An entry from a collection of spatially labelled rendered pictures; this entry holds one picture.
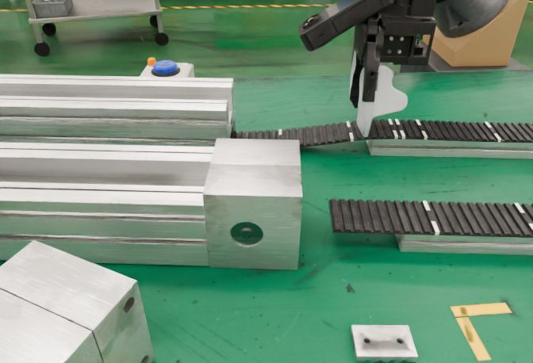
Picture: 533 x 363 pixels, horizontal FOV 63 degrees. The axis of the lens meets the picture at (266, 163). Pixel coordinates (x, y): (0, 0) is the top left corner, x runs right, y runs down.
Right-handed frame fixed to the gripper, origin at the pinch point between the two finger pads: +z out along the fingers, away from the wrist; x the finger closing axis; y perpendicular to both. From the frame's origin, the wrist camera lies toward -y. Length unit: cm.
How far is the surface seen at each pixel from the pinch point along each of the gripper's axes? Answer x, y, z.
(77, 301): -35.9, -24.0, -3.9
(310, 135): 0.1, -6.1, 3.6
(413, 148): -1.3, 8.5, 4.6
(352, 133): -1.1, -0.3, 2.4
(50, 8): 249, -168, 50
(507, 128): 1.2, 22.1, 2.3
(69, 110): -4.9, -37.7, -2.3
